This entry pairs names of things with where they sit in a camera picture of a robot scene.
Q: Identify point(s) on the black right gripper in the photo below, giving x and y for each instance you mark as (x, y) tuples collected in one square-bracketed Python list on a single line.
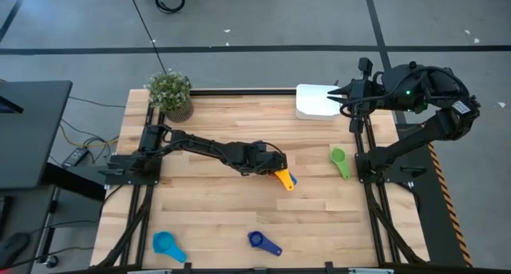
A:
[(367, 96)]

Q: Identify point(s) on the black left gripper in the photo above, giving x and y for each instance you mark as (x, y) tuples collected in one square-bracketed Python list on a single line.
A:
[(259, 158)]

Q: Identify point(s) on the yellow measuring cup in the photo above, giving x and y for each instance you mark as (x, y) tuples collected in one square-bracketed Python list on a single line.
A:
[(285, 179)]

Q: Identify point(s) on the blue measuring cup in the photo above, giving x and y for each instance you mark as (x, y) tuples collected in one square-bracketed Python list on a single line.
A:
[(294, 180)]

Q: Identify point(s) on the green measuring cup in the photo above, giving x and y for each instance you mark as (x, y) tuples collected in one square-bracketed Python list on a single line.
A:
[(338, 156)]

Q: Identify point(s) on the dark indigo measuring cup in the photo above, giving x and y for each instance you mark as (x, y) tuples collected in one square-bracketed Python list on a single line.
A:
[(256, 239)]

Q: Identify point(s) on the teal measuring cup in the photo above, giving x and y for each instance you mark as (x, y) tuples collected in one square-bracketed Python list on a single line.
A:
[(163, 242)]

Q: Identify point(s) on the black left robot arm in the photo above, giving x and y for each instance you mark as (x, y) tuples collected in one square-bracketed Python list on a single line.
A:
[(199, 146)]

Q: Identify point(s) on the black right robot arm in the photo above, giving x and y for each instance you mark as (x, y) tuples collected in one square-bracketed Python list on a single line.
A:
[(439, 126)]

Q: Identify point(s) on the white plastic basket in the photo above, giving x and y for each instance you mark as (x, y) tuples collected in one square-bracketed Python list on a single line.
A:
[(311, 104)]

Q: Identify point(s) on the green plant in ribbed pot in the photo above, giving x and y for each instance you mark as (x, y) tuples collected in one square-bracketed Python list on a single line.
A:
[(169, 92)]

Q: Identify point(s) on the black table clamp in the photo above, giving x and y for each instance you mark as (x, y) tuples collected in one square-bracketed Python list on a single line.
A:
[(187, 267), (329, 267)]

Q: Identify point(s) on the black platform with hazard stripe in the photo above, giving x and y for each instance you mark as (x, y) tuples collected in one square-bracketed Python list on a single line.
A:
[(435, 218)]

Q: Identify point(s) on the black power adapter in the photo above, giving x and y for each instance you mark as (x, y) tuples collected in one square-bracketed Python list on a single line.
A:
[(75, 157)]

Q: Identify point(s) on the black desk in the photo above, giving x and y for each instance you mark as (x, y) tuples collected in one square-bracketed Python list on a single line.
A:
[(32, 138)]

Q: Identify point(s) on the black caster wheel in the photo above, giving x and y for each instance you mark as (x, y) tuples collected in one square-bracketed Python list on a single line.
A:
[(52, 262)]

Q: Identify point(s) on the black computer mouse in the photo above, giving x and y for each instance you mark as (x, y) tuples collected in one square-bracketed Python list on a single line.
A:
[(12, 248)]

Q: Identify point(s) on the black aluminium table frame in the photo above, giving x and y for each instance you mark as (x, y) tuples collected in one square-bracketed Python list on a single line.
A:
[(239, 92)]

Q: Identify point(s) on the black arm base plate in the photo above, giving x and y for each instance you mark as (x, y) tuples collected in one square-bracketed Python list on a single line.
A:
[(120, 177), (413, 172)]

